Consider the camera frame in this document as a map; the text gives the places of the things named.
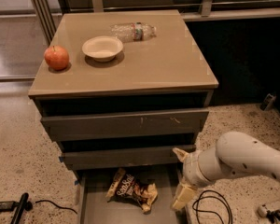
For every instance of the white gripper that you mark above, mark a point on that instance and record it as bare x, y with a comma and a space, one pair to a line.
190, 166

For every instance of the brown chip bag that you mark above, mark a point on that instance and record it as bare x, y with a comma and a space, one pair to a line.
127, 186

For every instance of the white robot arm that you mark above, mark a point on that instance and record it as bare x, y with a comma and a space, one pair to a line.
233, 156

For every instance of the middle grey drawer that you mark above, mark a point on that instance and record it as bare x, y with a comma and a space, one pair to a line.
118, 158

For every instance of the open bottom grey drawer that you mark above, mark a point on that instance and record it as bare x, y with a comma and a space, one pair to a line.
95, 208

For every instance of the grey drawer cabinet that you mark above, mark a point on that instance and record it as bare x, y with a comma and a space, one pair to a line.
167, 72

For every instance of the top grey drawer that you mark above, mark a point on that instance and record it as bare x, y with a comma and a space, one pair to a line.
131, 124

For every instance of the white power strip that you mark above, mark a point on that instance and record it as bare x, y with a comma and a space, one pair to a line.
269, 208

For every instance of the small dark floor device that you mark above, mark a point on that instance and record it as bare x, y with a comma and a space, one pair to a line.
268, 102

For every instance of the white paper bowl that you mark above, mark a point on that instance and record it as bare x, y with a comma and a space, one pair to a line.
102, 48

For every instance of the clear plastic water bottle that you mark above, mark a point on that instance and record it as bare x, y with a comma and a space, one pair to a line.
133, 31

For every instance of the black stick tool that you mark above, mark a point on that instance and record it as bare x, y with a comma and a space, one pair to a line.
23, 205

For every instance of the red apple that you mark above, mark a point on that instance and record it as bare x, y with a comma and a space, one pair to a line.
56, 57

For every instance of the black power adapter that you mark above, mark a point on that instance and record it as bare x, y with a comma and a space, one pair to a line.
8, 206

